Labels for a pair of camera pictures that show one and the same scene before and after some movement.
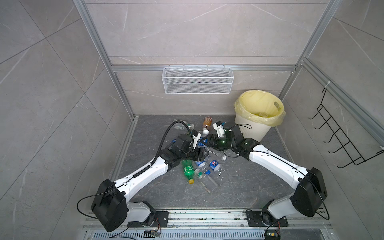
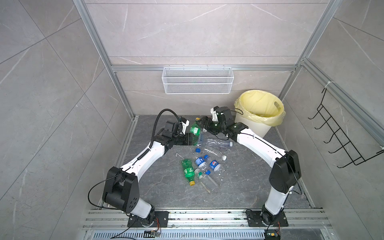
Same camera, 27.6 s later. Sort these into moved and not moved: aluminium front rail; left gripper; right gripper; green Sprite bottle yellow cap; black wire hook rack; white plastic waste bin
Moved: right gripper; left gripper
Not moved: black wire hook rack; green Sprite bottle yellow cap; aluminium front rail; white plastic waste bin
